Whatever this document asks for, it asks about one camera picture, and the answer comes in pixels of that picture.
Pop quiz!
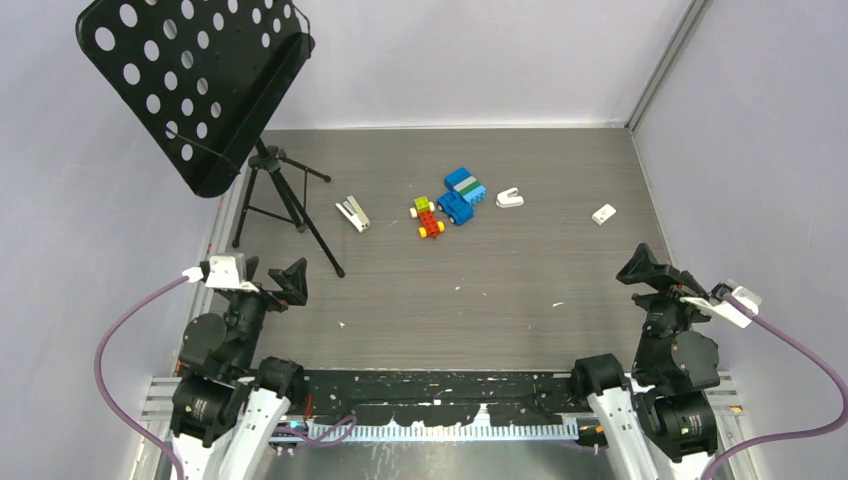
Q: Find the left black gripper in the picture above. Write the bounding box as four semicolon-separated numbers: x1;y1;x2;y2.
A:
226;255;307;371

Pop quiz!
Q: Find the red yellow toy brick car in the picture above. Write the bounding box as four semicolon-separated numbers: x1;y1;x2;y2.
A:
410;196;445;239

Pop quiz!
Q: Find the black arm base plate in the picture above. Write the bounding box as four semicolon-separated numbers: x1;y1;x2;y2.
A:
290;370;591;427

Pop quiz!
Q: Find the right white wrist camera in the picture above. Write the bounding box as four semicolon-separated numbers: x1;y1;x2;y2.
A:
680;280;762;329

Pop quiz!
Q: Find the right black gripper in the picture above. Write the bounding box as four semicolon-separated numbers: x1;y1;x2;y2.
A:
616;240;727;374

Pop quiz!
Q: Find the white staple box sleeve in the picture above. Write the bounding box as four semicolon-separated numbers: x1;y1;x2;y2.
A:
591;204;617;226

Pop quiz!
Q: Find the white and green stapler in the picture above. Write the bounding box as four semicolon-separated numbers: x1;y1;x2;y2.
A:
335;196;370;233

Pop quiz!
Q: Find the slotted cable duct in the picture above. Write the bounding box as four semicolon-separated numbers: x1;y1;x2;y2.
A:
343;419;579;442

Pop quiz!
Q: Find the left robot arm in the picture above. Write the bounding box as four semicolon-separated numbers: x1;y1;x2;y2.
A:
170;253;308;479

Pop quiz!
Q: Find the black perforated music stand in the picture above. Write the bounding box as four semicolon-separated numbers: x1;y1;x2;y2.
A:
75;0;315;231

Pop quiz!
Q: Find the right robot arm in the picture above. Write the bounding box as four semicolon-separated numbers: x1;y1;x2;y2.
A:
568;243;720;479

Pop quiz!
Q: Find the blue toy brick truck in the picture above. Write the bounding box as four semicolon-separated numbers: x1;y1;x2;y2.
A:
436;167;487;226

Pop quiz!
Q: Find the white staple remover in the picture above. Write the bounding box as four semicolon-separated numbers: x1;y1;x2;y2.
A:
496;187;524;209

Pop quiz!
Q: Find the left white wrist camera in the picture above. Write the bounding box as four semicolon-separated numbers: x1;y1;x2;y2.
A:
181;253;260;293

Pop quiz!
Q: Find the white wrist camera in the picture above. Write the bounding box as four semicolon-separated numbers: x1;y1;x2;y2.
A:
680;280;762;329
181;253;260;293

